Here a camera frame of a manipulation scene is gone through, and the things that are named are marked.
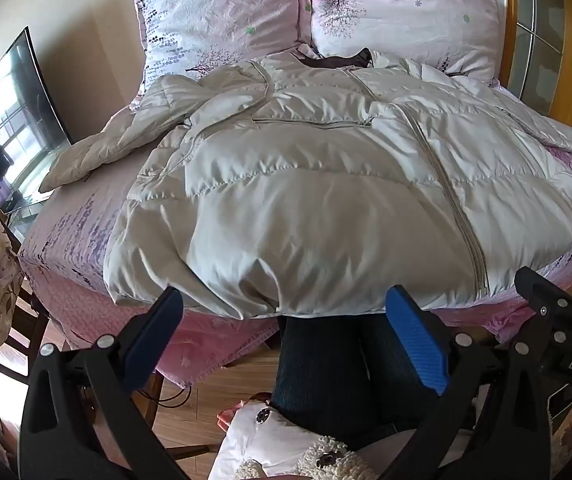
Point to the pink floral bed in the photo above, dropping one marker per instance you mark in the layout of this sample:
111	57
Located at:
66	240

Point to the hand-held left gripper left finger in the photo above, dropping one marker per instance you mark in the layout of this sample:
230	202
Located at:
156	330

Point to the flat screen television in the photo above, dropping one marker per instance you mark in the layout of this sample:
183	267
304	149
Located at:
21	110

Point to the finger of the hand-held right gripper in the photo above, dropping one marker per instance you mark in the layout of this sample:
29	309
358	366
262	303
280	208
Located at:
540	292

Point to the person's blue jeans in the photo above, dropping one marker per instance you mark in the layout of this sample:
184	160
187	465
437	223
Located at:
326	370

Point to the glass television stand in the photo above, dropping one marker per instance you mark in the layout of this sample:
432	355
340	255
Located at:
23	212

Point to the pink tree print pillow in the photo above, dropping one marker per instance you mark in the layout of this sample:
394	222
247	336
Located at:
405	15

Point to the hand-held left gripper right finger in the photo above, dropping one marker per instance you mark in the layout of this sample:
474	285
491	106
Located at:
415	335

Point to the white plush slipper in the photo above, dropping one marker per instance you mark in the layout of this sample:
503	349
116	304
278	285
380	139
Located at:
271	445

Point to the pink floral pillow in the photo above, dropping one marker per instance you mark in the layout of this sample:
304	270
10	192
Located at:
216	15

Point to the white puffer jacket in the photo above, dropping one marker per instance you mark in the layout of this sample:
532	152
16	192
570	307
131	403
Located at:
316	175

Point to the dark wooden chair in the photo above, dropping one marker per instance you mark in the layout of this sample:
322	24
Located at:
21	330

